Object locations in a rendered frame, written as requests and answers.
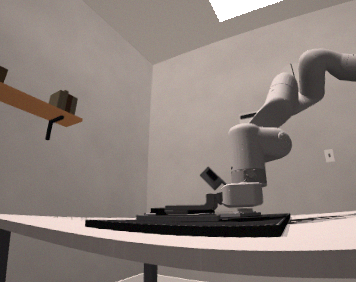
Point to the grey rectangular frame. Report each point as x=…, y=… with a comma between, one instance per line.
x=240, y=214

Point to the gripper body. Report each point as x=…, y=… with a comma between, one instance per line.
x=243, y=194

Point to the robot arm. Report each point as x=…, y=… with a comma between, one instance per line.
x=250, y=144

